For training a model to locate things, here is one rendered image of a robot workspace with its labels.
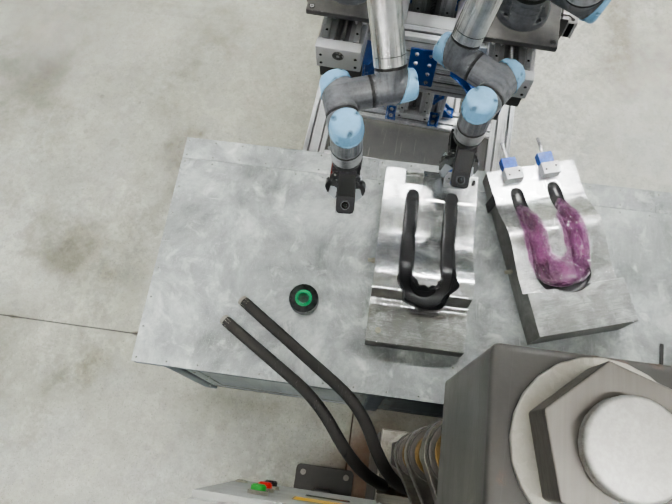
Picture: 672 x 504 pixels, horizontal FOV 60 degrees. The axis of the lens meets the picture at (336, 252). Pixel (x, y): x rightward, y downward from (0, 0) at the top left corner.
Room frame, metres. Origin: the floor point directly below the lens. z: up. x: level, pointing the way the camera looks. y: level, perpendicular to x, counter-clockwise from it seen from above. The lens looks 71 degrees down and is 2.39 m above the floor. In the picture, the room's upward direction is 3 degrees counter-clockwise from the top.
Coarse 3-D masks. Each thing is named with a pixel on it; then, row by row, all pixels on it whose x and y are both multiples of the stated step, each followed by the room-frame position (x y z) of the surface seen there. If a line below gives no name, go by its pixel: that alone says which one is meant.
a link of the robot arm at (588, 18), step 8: (552, 0) 1.08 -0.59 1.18; (560, 0) 1.07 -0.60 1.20; (568, 0) 1.03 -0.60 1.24; (576, 0) 1.02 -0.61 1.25; (584, 0) 1.01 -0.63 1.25; (592, 0) 1.01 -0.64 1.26; (600, 0) 1.01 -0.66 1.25; (608, 0) 1.01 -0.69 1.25; (568, 8) 1.04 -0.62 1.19; (576, 8) 1.02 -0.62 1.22; (584, 8) 1.01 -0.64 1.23; (592, 8) 1.01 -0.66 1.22; (600, 8) 1.01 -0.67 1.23; (576, 16) 1.04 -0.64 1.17; (584, 16) 1.02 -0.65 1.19; (592, 16) 1.00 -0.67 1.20
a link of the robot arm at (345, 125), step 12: (348, 108) 0.71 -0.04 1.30; (336, 120) 0.68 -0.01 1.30; (348, 120) 0.68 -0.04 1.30; (360, 120) 0.68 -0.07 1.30; (336, 132) 0.65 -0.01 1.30; (348, 132) 0.65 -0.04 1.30; (360, 132) 0.66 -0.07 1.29; (336, 144) 0.65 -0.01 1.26; (348, 144) 0.64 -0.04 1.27; (360, 144) 0.66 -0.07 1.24; (336, 156) 0.65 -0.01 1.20; (348, 156) 0.64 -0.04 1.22
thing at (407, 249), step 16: (416, 192) 0.70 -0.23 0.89; (416, 208) 0.65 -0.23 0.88; (448, 208) 0.64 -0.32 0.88; (416, 224) 0.60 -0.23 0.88; (448, 224) 0.60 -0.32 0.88; (448, 240) 0.55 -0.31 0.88; (400, 256) 0.50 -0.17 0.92; (448, 256) 0.50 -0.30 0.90; (400, 272) 0.46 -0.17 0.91; (448, 272) 0.45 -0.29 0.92; (416, 288) 0.41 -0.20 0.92; (432, 288) 0.40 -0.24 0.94; (448, 288) 0.41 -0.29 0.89; (416, 304) 0.38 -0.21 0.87; (432, 304) 0.37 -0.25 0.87
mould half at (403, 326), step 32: (384, 192) 0.70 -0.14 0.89; (448, 192) 0.69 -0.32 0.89; (384, 224) 0.60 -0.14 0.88; (384, 256) 0.50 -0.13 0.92; (416, 256) 0.50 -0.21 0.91; (384, 288) 0.41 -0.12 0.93; (384, 320) 0.34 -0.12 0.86; (416, 320) 0.34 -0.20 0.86; (448, 320) 0.33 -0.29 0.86; (448, 352) 0.25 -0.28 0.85
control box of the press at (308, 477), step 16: (304, 464) -0.02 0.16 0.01; (240, 480) -0.03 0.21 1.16; (272, 480) -0.03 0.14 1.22; (304, 480) -0.07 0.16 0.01; (320, 480) -0.08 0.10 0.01; (336, 480) -0.08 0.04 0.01; (352, 480) -0.08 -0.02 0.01; (192, 496) -0.04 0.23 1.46; (208, 496) -0.04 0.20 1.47; (224, 496) -0.05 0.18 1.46; (240, 496) -0.05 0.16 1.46; (256, 496) -0.05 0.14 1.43; (272, 496) -0.05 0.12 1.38; (288, 496) -0.06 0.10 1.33; (304, 496) -0.06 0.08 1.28; (320, 496) -0.07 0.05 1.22; (336, 496) -0.07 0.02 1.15
